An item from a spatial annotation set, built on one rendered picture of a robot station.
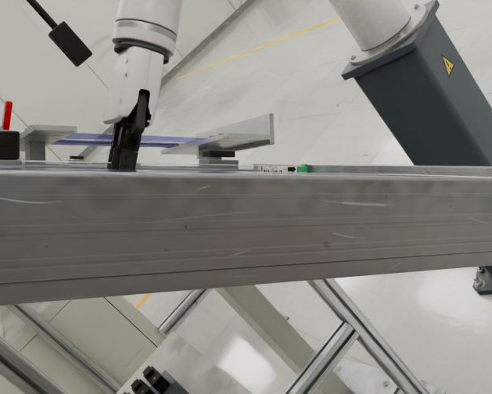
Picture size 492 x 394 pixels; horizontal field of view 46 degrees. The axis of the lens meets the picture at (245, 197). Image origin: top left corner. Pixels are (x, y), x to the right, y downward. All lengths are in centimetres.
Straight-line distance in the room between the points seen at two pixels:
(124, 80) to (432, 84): 71
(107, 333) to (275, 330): 64
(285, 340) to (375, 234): 107
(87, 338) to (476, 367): 109
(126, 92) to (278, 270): 47
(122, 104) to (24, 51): 780
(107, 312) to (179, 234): 154
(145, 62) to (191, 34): 842
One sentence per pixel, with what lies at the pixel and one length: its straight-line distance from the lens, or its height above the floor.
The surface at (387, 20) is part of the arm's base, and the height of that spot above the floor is 75.
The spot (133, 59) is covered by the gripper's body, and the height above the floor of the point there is 103.
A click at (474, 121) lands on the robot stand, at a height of 45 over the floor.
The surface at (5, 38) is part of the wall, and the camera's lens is 855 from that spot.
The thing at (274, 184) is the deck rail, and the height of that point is 96.
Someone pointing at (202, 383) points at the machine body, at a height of 62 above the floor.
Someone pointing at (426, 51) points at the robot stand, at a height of 65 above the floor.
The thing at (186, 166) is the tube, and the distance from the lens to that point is 82.
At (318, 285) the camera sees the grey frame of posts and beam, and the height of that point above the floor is 44.
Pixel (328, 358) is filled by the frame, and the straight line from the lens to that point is 127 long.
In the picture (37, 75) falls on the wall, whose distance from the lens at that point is 851.
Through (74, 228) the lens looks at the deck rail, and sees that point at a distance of 29.
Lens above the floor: 108
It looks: 20 degrees down
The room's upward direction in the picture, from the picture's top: 41 degrees counter-clockwise
